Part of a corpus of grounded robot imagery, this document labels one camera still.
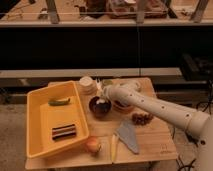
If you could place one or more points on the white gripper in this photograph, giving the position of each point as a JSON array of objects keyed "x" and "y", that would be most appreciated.
[{"x": 109, "y": 92}]

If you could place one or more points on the white dish brush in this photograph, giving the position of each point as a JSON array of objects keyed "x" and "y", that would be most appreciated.
[{"x": 101, "y": 99}]

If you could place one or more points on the purple bowl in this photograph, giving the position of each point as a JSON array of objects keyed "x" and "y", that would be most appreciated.
[{"x": 99, "y": 109}]

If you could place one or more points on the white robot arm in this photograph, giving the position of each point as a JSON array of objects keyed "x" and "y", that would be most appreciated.
[{"x": 196, "y": 123}]

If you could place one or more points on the white cup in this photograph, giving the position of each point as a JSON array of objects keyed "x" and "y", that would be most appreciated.
[{"x": 87, "y": 85}]

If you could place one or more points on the brown nuts pile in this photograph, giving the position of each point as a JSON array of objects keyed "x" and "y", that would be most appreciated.
[{"x": 141, "y": 119}]

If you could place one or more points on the grey cloth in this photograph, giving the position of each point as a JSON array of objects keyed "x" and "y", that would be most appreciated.
[{"x": 126, "y": 133}]

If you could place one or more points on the wooden table board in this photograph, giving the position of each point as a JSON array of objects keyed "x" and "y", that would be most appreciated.
[{"x": 154, "y": 140}]

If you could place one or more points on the yellow banana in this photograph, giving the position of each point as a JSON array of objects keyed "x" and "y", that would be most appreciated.
[{"x": 113, "y": 148}]

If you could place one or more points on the orange apple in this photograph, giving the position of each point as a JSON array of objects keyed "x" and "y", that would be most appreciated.
[{"x": 93, "y": 145}]

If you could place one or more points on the striped black red sponge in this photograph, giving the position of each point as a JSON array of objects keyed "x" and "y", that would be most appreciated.
[{"x": 64, "y": 131}]

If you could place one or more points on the yellow plastic tray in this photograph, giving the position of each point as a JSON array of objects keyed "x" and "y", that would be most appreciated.
[{"x": 42, "y": 118}]

